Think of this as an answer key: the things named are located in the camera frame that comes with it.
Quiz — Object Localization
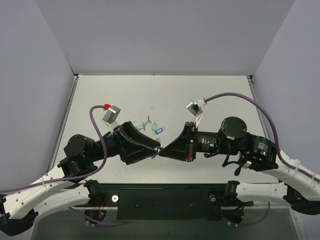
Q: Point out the green key tag right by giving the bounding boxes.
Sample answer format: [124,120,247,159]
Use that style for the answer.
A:
[151,122,158,132]

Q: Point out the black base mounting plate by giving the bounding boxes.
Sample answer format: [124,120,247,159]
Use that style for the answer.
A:
[82,183,253,221]

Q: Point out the silver key top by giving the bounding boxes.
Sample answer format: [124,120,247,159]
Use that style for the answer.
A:
[146,116,152,125]

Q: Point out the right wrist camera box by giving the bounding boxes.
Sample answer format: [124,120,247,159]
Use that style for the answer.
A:
[185,98,207,128]

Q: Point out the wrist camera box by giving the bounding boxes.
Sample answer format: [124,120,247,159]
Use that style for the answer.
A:
[185,98,207,128]
[101,104,121,133]

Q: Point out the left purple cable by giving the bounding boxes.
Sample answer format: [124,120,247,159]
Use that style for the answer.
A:
[0,102,128,228]

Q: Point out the green key tag left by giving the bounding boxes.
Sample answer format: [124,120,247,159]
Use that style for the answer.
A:
[136,122,147,131]

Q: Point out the green key tag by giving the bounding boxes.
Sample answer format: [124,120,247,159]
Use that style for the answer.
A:
[136,122,147,131]
[151,122,158,132]

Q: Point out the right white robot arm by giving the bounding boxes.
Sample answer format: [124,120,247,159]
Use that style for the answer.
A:
[159,116,320,215]

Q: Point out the blue key tag upper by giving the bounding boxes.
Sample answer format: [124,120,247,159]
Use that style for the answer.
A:
[154,127,164,135]

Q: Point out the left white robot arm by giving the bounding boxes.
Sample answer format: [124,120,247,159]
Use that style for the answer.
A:
[0,121,161,236]

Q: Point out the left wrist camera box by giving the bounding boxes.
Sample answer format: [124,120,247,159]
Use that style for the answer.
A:
[101,104,121,133]

